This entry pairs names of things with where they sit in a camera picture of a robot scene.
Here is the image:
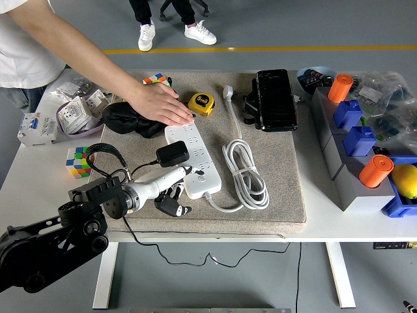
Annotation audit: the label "person's right hand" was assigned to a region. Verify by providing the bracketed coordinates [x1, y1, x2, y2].
[126, 83, 195, 127]

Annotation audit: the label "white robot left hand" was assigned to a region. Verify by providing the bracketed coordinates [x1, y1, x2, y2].
[131, 165, 205, 218]

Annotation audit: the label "black plug with cord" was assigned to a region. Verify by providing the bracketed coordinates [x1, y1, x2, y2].
[122, 140, 291, 268]

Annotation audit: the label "white power strip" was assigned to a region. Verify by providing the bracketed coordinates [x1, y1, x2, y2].
[164, 122, 223, 200]

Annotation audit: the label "colourful puzzle cube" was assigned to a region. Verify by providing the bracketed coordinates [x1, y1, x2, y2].
[66, 146, 95, 179]
[142, 72, 172, 86]

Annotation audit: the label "grey-brown mat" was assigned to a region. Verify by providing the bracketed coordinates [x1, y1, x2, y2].
[79, 71, 308, 236]

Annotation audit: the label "yellow tape measure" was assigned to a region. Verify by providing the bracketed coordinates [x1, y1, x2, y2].
[187, 92, 216, 117]

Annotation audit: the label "black cloth pouch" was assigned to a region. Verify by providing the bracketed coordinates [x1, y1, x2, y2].
[102, 101, 165, 140]

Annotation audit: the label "small white socket plate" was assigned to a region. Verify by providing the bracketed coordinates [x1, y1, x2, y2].
[85, 89, 111, 117]

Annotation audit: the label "black table control panel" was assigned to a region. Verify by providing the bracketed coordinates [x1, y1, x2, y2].
[373, 241, 417, 250]

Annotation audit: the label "seated person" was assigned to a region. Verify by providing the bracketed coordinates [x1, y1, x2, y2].
[128, 0, 218, 52]

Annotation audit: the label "white table leg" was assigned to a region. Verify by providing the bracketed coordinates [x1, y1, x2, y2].
[324, 242, 356, 309]
[92, 242, 119, 310]

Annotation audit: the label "purple bowl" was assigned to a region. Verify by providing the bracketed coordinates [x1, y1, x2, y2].
[55, 94, 106, 136]

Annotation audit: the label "large white socket plate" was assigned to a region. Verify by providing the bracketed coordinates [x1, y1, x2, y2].
[58, 96, 94, 134]

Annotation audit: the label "black office chair base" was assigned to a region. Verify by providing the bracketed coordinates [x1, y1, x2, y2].
[158, 0, 210, 22]

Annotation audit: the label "blue plastic bin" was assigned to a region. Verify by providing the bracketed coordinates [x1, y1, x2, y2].
[381, 155, 417, 218]

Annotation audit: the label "glossy black case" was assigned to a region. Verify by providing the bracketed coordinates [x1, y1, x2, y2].
[255, 68, 299, 132]

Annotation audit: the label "grey holder block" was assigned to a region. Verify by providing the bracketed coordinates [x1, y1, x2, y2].
[322, 128, 397, 213]
[309, 86, 367, 153]

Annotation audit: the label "white circuit breaker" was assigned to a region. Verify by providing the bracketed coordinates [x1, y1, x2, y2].
[17, 112, 59, 147]

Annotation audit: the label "yellow lemon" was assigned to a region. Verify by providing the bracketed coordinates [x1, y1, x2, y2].
[390, 164, 417, 200]

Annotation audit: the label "orange cylinder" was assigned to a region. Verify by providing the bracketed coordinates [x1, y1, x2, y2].
[358, 155, 395, 189]
[327, 74, 354, 104]

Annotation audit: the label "light blue bowl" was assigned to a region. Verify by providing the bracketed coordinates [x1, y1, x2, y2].
[296, 66, 338, 98]

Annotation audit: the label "standing person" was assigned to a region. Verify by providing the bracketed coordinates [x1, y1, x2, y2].
[0, 0, 195, 127]

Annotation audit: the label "black component packets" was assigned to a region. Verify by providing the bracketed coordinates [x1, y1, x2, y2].
[299, 70, 336, 95]

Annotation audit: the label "blue plastic block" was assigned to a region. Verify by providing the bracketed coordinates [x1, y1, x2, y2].
[332, 99, 363, 130]
[343, 126, 377, 157]

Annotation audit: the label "clear bag of dark parts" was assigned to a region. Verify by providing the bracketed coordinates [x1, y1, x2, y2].
[367, 96, 417, 151]

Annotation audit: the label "clear bag with white label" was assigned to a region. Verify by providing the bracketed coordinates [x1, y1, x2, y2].
[350, 71, 410, 110]

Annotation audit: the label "thin black strap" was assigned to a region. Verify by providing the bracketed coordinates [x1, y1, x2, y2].
[167, 77, 198, 118]

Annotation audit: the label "white power strip cord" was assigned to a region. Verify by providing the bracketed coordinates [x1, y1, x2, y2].
[203, 83, 270, 213]

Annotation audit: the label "hanging black cable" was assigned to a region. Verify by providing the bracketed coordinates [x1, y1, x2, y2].
[295, 243, 303, 313]

